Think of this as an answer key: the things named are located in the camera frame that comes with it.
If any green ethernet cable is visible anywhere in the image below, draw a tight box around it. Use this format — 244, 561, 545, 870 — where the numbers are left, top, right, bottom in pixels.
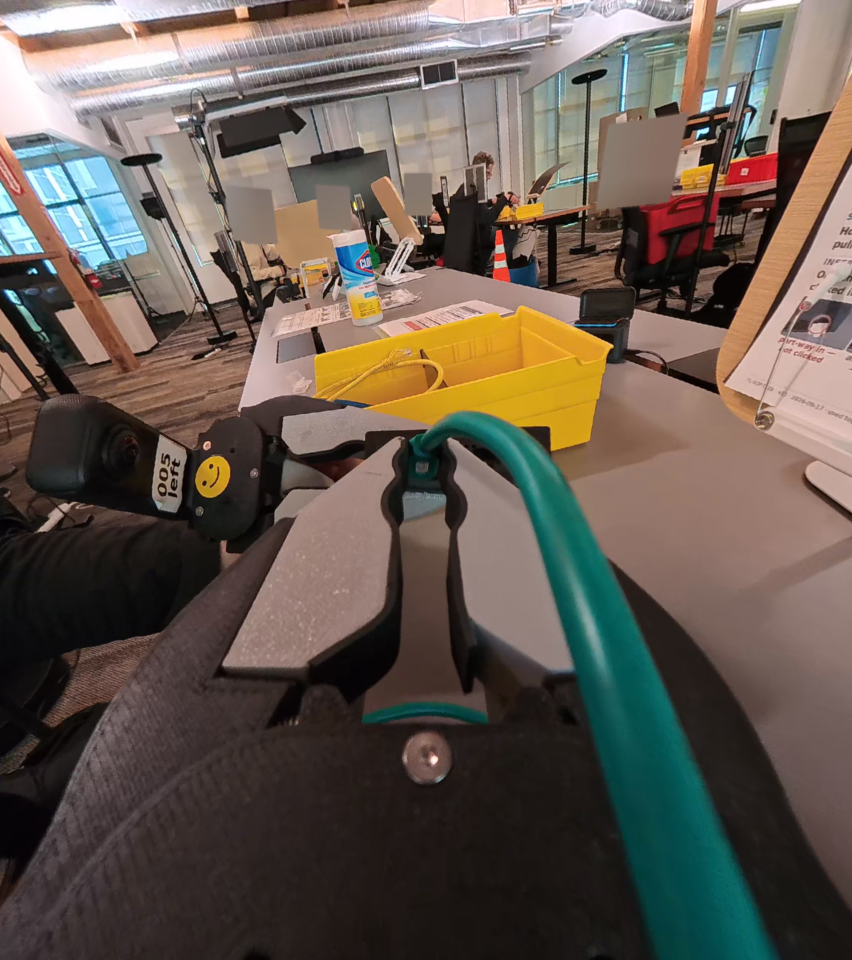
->
362, 411, 779, 960

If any instruction sheet on stand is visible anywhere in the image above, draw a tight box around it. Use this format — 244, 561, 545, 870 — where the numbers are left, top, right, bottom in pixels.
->
717, 7, 852, 423

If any blue wipes pack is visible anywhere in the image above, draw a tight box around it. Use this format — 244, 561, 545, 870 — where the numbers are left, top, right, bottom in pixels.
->
328, 228, 386, 328

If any black network switch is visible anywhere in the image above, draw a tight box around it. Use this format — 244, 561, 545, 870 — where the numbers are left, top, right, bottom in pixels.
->
362, 424, 553, 470

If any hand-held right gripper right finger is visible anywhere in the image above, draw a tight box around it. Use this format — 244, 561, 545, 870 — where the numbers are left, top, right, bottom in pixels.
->
444, 442, 577, 695

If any red storage bin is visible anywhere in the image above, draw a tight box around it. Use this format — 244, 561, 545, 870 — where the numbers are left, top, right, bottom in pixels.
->
726, 152, 780, 186

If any black tripod light stand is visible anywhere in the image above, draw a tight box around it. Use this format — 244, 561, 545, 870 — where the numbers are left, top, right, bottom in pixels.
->
189, 90, 308, 354

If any person's dark clothing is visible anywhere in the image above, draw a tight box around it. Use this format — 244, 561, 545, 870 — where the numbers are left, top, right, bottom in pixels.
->
0, 671, 108, 946

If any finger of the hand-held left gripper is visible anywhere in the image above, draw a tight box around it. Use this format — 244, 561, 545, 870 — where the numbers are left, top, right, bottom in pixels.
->
279, 409, 428, 460
276, 457, 448, 524

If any yellow plastic bin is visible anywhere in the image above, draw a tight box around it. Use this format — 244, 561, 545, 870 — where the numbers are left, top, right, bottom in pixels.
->
313, 306, 614, 453

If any red office chair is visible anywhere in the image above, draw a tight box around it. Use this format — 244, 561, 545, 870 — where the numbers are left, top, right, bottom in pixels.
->
615, 195, 724, 317

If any yellow ethernet cable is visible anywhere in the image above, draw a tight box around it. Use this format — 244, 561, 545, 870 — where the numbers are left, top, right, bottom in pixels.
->
315, 348, 448, 403

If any black wall screen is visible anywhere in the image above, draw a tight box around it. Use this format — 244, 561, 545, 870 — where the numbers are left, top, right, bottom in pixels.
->
288, 148, 394, 227

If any printed paper sheet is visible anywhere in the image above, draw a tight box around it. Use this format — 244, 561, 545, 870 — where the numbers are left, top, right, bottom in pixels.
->
270, 288, 424, 339
378, 300, 515, 339

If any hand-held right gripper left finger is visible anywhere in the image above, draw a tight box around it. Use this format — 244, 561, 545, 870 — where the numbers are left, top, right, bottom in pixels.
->
222, 437, 406, 701

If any small black device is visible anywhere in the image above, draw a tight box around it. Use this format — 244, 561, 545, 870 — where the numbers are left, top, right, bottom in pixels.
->
574, 287, 637, 366

